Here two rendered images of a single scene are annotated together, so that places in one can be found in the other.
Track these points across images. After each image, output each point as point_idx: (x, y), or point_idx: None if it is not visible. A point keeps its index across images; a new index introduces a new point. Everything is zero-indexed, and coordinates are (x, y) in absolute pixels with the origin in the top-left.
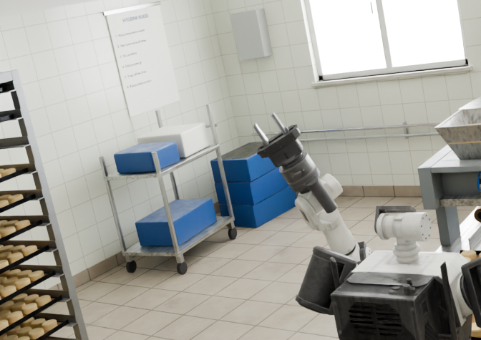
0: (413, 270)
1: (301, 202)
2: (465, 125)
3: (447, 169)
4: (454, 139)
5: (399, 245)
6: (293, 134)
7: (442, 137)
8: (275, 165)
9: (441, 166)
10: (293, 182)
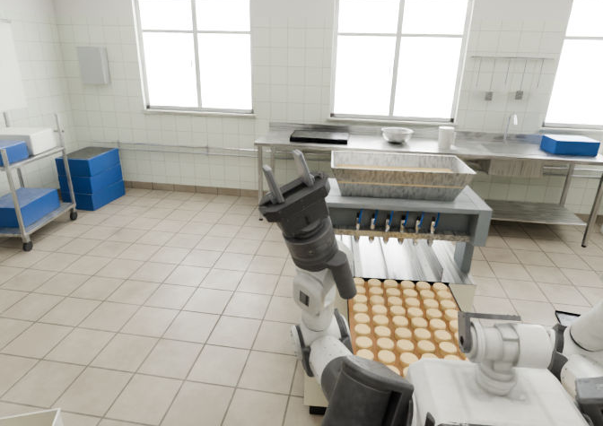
0: (537, 420)
1: (312, 286)
2: (360, 169)
3: (337, 204)
4: (345, 178)
5: (497, 371)
6: (326, 189)
7: (335, 176)
8: (288, 234)
9: (331, 201)
10: (309, 258)
